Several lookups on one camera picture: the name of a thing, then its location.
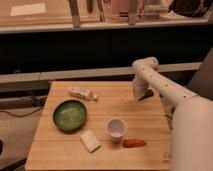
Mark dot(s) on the white sponge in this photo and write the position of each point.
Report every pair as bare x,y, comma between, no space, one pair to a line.
90,141

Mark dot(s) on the white paper sheet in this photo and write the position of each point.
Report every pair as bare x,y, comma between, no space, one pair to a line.
35,8

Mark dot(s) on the grey metal post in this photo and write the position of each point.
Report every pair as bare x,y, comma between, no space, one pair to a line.
75,13
132,13

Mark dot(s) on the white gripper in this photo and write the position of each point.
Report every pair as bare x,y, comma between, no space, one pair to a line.
139,88

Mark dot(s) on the green bowl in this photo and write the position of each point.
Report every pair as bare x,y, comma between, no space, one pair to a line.
69,115

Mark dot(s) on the grey metal post left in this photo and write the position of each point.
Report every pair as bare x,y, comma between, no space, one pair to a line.
75,13

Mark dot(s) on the black eraser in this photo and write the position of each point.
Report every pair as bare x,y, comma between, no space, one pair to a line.
148,93

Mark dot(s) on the grey metal post right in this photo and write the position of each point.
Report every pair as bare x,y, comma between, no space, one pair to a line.
132,13

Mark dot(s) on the orange sausage toy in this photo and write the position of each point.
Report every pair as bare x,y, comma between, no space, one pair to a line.
129,143

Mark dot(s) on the white cup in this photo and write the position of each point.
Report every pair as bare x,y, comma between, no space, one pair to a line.
116,129

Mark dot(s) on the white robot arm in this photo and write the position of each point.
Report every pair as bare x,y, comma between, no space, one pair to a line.
192,123

